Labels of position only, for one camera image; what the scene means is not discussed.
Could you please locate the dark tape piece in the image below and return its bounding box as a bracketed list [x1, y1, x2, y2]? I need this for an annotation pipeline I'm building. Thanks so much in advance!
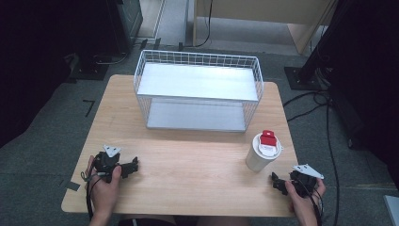
[58, 179, 82, 192]

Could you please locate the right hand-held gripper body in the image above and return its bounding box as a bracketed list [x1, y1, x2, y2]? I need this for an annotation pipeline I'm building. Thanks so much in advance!
[289, 163, 326, 199]

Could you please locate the person's left hand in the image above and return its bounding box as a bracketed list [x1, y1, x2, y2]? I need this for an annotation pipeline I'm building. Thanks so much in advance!
[85, 154, 122, 218]

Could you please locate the white wire shelf rack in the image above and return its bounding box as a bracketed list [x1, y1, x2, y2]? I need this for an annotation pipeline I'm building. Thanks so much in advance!
[133, 49, 264, 134]

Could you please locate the dark curtain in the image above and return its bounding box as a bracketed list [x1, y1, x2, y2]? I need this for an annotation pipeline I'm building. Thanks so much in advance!
[0, 0, 123, 149]
[300, 0, 399, 189]

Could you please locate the hand-held gripper cable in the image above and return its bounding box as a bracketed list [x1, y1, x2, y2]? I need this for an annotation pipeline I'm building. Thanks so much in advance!
[299, 183, 326, 226]
[80, 169, 106, 222]

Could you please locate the light wooden furniture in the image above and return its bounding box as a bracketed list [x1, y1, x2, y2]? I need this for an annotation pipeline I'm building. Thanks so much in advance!
[192, 0, 339, 57]

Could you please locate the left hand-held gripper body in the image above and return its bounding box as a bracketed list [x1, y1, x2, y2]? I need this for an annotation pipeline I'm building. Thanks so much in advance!
[93, 144, 122, 184]

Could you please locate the black cabinet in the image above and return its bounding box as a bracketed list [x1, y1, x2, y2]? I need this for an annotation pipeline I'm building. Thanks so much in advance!
[104, 0, 144, 55]

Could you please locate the person's right hand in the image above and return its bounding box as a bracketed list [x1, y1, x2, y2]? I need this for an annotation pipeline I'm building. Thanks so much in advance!
[284, 180, 327, 219]

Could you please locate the black hanging cable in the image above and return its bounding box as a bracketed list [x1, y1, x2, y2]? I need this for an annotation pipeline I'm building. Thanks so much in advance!
[195, 0, 215, 49]

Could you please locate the right hand-held gripper cable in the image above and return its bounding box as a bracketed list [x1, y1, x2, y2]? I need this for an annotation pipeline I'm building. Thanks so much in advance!
[299, 183, 326, 226]

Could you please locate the left hand-held gripper cable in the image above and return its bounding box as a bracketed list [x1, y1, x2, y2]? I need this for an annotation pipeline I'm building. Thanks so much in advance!
[80, 169, 106, 222]

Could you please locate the white cup with red lid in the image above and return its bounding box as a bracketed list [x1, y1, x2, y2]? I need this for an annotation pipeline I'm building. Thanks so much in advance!
[245, 129, 283, 173]

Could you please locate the thin black floor cable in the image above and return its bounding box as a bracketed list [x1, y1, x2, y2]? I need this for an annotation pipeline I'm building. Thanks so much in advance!
[93, 50, 130, 66]

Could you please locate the white flat object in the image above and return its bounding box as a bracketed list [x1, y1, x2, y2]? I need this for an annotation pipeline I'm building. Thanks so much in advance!
[382, 194, 399, 226]

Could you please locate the black stand base plate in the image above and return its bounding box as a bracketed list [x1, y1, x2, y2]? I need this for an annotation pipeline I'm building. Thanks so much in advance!
[68, 52, 111, 82]
[283, 65, 325, 92]

